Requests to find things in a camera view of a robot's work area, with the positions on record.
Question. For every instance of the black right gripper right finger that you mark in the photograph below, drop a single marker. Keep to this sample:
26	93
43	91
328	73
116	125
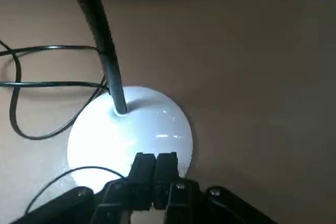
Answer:
168	171

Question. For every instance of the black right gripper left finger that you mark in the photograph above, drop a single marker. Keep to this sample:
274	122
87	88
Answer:
139	176

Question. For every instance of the white desk lamp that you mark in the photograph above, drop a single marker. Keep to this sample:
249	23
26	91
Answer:
136	134

